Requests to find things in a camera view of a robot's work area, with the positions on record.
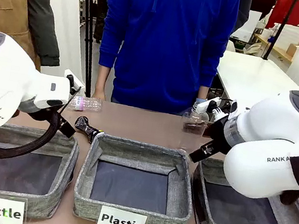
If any black tripod stand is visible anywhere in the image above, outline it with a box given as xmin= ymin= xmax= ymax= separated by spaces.
xmin=65 ymin=0 xmax=107 ymax=99

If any person's right forearm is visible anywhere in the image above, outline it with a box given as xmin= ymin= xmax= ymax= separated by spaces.
xmin=93 ymin=63 xmax=112 ymax=93

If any black cable loop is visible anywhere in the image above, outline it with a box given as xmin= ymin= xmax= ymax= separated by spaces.
xmin=0 ymin=102 xmax=64 ymax=170

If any person in blue sweater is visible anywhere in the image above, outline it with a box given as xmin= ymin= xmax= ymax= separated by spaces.
xmin=91 ymin=0 xmax=241 ymax=123

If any large clear plastic bottle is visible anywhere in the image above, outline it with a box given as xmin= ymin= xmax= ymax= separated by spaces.
xmin=179 ymin=108 xmax=211 ymax=137

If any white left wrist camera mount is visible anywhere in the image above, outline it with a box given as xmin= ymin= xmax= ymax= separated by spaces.
xmin=60 ymin=68 xmax=89 ymax=97

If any wooden shelf board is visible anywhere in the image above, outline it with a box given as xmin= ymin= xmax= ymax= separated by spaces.
xmin=250 ymin=33 xmax=297 ymax=66

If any grey basket labelled Plastic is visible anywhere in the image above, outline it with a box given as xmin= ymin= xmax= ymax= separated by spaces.
xmin=68 ymin=131 xmax=203 ymax=224

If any white Plastic sign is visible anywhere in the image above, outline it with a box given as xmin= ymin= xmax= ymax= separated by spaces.
xmin=96 ymin=205 xmax=149 ymax=224

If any brown cardboard box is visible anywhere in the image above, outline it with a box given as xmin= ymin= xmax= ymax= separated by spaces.
xmin=286 ymin=43 xmax=299 ymax=58

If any red garment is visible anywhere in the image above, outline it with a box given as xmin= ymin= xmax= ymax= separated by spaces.
xmin=265 ymin=0 xmax=299 ymax=34

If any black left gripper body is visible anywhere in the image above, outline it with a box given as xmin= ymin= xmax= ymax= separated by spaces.
xmin=53 ymin=115 xmax=79 ymax=140

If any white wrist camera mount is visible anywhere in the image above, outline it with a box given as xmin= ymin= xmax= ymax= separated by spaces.
xmin=194 ymin=94 xmax=239 ymax=124
xmin=60 ymin=68 xmax=89 ymax=97

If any black slanted pole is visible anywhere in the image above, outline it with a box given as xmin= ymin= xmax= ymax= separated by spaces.
xmin=262 ymin=0 xmax=298 ymax=64

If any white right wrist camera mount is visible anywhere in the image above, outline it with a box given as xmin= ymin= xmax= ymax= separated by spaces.
xmin=194 ymin=94 xmax=239 ymax=124

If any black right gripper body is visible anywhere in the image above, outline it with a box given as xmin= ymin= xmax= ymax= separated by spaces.
xmin=201 ymin=112 xmax=236 ymax=160

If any person's left forearm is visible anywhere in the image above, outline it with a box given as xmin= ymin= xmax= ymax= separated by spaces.
xmin=197 ymin=85 xmax=210 ymax=100

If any grey basket labelled Bottle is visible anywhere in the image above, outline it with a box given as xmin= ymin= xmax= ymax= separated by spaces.
xmin=0 ymin=122 xmax=83 ymax=224

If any person's right hand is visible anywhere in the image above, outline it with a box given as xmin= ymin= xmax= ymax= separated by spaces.
xmin=91 ymin=88 xmax=108 ymax=102

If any stack of white boxes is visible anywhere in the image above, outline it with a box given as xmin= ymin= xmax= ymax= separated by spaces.
xmin=269 ymin=22 xmax=299 ymax=54

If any person's left hand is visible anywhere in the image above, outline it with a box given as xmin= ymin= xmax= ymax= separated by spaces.
xmin=191 ymin=100 xmax=207 ymax=116

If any clear bottle with pink label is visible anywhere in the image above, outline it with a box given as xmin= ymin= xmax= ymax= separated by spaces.
xmin=67 ymin=93 xmax=104 ymax=116

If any white box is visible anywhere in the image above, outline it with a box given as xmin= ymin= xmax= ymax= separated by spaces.
xmin=230 ymin=7 xmax=263 ymax=45

